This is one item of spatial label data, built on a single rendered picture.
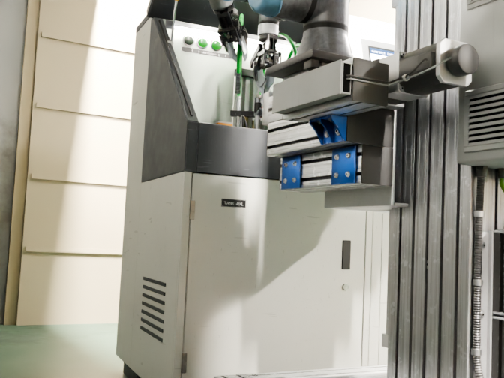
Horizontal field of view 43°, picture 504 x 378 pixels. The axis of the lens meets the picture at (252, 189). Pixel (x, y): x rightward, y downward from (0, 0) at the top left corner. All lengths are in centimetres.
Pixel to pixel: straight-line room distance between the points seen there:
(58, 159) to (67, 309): 95
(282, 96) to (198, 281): 78
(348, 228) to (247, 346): 53
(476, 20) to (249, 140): 93
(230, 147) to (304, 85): 72
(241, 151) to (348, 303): 64
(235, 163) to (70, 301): 241
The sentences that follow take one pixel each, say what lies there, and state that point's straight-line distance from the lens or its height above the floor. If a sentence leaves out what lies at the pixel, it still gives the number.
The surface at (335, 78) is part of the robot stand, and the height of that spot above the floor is 91.
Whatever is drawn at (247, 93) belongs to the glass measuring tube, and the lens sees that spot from 269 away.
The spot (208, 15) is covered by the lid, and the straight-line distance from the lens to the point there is 271.
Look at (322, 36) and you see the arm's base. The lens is 165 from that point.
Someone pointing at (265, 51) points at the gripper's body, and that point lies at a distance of 237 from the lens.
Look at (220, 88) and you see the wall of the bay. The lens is 268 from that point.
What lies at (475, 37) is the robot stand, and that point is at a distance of 142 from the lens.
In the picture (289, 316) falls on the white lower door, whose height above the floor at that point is 34.
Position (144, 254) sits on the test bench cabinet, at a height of 51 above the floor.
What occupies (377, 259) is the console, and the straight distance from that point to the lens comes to 232.
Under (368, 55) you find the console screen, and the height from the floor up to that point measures 137.
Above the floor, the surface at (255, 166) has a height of 82.
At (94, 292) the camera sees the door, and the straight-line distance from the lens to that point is 432.
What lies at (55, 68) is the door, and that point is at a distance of 434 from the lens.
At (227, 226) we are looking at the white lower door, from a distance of 205.
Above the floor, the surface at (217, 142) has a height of 89.
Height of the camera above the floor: 59
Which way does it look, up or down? 4 degrees up
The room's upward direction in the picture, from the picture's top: 3 degrees clockwise
